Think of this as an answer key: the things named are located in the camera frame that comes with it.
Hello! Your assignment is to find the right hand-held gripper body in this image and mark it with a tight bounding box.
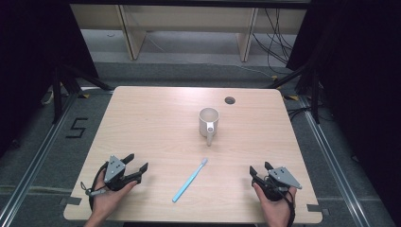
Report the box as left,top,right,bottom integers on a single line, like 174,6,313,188
260,166,303,202

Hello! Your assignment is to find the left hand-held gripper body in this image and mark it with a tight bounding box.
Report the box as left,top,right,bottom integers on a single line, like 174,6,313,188
103,154,138,192

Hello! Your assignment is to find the person's left hand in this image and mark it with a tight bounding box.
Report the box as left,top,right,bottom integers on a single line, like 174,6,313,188
91,170,138,219

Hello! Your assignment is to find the person's right hand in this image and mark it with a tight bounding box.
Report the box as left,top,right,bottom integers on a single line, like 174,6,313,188
252,183,298,227

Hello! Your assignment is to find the black tape patch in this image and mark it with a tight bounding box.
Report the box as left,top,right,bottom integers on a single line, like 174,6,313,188
306,203,331,218
59,196,83,207

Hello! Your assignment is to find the blue toothbrush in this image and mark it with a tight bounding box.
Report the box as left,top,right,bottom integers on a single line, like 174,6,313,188
171,157,209,203

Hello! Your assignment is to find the white cup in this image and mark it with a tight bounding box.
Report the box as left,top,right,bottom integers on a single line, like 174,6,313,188
198,107,220,148

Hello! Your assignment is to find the black metal stand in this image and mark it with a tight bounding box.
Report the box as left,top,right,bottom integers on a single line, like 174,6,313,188
264,60,322,125
51,63,115,125

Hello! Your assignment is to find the dark curtain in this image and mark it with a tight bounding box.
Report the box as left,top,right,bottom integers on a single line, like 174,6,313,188
286,0,401,225
0,0,99,157

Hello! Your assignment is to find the light wooden shelf unit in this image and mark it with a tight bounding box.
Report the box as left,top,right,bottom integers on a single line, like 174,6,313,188
69,3,308,62

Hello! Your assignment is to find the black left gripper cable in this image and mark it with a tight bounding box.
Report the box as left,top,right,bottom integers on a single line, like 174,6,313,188
89,161,110,212

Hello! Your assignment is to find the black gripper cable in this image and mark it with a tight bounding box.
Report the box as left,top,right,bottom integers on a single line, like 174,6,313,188
277,185,298,227
89,161,110,212

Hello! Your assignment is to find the grey cable plug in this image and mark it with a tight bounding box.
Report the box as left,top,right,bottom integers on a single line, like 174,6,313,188
79,181,108,199

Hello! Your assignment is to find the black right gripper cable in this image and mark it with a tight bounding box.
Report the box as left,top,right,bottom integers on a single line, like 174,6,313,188
277,185,298,227

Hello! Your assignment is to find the metal floor rail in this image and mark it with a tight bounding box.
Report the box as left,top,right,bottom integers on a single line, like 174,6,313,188
298,95,373,227
0,92,80,227

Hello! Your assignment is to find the black floor cable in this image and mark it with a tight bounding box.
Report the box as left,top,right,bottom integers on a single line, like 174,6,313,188
286,106,316,122

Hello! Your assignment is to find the thin white floor cable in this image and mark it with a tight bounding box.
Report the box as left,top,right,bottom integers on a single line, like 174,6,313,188
235,63,279,79

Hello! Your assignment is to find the bundle of black cables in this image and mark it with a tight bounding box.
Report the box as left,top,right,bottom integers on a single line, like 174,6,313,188
251,8,298,76

